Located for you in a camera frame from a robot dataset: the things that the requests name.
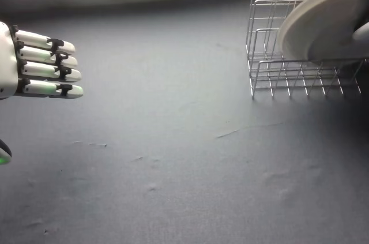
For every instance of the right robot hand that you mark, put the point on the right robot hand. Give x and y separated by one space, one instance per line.
361 36

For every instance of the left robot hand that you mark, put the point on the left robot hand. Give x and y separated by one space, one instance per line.
29 68

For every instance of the white plate with leaf print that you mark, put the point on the white plate with leaf print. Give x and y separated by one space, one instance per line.
317 19

